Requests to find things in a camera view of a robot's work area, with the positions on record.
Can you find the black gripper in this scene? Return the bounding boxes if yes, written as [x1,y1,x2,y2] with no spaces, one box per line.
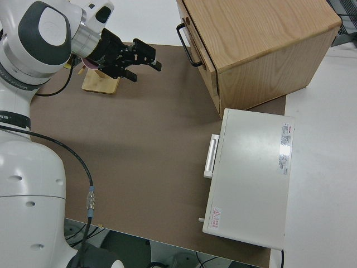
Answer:
[89,27,163,83]

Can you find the black metal drawer handle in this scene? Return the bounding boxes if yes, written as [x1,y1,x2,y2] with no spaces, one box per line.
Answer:
[176,23,204,68]

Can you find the light wooden drawer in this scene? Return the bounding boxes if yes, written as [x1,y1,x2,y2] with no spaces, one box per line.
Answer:
[177,0,219,108]

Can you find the wooden mug rack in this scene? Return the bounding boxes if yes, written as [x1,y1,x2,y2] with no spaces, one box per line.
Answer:
[78,57,122,97]

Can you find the pink mug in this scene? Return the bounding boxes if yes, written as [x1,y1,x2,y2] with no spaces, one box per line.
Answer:
[82,58,99,71]

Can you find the brown table mat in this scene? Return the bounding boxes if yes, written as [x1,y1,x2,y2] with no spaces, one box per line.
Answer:
[29,42,288,268]

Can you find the light wooden cabinet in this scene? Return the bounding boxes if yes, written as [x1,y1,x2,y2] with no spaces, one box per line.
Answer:
[180,0,342,112]

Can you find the white toaster oven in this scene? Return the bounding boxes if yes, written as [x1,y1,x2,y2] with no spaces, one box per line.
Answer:
[201,108,296,251]

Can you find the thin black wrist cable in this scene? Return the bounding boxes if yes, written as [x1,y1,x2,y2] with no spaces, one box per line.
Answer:
[34,54,76,97]

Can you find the thick black cable with connector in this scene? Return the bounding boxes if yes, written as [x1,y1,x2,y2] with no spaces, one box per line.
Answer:
[0,124,98,268]

